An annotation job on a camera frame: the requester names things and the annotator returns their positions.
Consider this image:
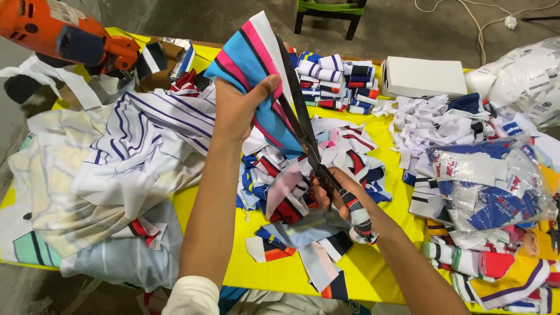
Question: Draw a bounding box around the person's right hand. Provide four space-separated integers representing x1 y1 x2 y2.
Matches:
310 167 372 221

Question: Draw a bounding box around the person's left hand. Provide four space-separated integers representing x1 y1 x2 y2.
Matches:
214 74 282 144

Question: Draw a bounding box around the black fabric scissors handle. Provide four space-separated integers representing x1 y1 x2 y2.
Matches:
275 34 379 245

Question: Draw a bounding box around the blue pink striped fabric piece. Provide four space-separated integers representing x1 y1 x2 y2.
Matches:
204 11 307 159

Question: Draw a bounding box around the heap of colourful fabric scraps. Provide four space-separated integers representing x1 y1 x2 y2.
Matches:
236 115 393 302

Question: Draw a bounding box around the yellow table cover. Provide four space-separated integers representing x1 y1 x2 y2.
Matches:
0 27 560 315

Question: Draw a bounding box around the stack of folded striped collars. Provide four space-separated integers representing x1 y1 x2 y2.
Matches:
289 48 380 116

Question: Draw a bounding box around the heap of white fabric strips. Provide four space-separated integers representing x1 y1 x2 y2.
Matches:
372 93 495 169

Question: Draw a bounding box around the white cardboard box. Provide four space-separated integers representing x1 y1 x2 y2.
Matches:
381 56 469 99

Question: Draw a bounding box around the clear bag of printed labels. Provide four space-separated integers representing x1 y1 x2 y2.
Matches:
426 136 558 232

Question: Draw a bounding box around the person's white sleeve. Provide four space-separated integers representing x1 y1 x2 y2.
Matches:
162 275 221 315

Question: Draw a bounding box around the dark wooden chair green seat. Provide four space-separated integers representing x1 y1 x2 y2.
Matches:
294 0 368 41

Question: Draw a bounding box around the white purple striped fabric sheet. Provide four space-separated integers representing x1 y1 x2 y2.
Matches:
70 85 217 219

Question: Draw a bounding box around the heap of rolled rib collars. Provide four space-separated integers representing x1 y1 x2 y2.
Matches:
422 219 560 314

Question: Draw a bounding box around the brown cardboard box with scraps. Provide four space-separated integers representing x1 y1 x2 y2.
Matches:
136 37 196 92

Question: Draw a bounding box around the white bag of printed labels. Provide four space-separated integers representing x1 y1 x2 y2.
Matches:
465 37 560 128

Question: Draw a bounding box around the heap of pale fabric sheets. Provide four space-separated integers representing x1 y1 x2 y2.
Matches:
0 103 206 291

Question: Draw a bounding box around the orange electric cutting machine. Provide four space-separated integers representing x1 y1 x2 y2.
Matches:
0 0 141 75

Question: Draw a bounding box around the white power cable with plug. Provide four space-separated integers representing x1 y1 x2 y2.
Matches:
415 0 560 66

